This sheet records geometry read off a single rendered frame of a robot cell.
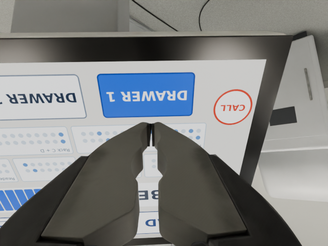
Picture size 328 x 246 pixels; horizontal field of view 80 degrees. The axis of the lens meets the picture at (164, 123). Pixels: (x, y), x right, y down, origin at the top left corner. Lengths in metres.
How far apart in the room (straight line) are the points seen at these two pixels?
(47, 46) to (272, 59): 0.20
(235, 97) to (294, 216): 3.50
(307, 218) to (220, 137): 3.44
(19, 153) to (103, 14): 0.22
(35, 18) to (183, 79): 0.26
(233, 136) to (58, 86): 0.19
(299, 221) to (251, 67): 3.52
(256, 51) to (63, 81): 0.18
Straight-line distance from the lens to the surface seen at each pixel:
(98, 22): 0.35
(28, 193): 0.32
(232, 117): 0.23
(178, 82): 0.20
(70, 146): 0.25
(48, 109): 0.23
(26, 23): 0.39
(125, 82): 0.20
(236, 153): 0.26
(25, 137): 0.26
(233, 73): 0.21
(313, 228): 3.68
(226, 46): 0.20
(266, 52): 0.22
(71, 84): 0.21
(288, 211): 3.68
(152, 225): 0.33
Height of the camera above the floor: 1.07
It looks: 12 degrees down
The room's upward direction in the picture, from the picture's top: 178 degrees clockwise
